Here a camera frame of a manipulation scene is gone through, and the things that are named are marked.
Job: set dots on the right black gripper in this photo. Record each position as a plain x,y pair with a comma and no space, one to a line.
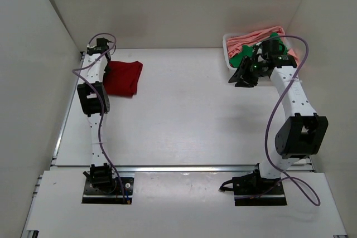
242,73

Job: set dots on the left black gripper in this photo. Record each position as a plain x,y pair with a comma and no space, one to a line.
107,71

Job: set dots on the red t shirt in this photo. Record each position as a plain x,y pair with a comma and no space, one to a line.
123,78

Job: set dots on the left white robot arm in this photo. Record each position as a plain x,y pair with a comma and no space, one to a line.
95,105

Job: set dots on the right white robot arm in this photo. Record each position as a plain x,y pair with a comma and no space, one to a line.
303,131

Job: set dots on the green t shirt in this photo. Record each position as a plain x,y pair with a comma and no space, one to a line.
245,55

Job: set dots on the pink t shirt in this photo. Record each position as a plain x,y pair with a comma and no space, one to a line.
240,43

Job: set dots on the white plastic basket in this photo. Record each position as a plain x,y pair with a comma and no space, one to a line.
225,51

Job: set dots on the aluminium frame rail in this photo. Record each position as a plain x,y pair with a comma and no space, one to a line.
308,167

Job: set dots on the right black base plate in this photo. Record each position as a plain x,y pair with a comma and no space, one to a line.
259,197

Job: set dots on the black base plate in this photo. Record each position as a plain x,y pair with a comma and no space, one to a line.
259,197
92,193

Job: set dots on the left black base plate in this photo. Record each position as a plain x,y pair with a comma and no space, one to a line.
92,193

